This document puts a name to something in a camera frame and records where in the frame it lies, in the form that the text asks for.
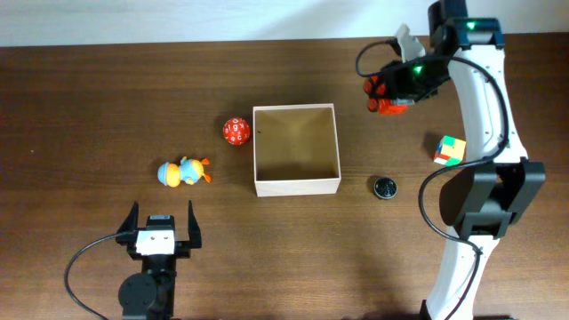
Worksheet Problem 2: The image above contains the red toy fire truck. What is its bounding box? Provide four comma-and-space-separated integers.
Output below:
364, 76, 410, 116

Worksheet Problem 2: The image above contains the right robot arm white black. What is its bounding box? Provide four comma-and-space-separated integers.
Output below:
365, 0, 546, 319

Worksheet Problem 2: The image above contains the multicolour puzzle cube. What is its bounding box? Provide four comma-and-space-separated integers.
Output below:
433, 136, 466, 166

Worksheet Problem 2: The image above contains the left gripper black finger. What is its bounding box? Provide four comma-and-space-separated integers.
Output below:
188, 200, 202, 243
117, 202, 139, 235

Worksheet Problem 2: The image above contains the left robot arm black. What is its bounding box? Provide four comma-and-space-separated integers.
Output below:
116, 203, 202, 320

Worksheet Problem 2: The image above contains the blue orange duck toy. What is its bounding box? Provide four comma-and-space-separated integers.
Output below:
156, 156, 212, 188

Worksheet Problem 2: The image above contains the small black round cap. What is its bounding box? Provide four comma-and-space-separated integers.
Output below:
373, 177, 397, 200

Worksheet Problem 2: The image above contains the white open cardboard box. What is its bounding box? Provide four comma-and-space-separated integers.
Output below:
252, 103, 341, 197

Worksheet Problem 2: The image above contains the red letter ball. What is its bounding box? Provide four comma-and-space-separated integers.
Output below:
222, 117, 252, 146

